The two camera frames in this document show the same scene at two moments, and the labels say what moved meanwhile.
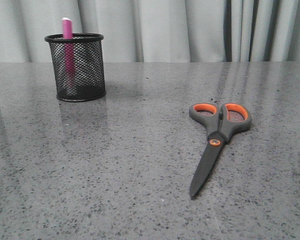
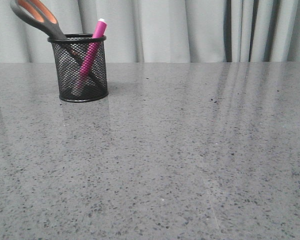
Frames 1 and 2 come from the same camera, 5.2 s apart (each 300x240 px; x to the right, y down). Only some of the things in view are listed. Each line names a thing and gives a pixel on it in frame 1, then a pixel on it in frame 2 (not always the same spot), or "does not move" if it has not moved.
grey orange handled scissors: x=220 y=123 → x=39 y=13
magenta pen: x=69 y=56 → x=94 y=48
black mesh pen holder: x=78 y=66 does not move
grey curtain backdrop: x=151 y=31 does not move
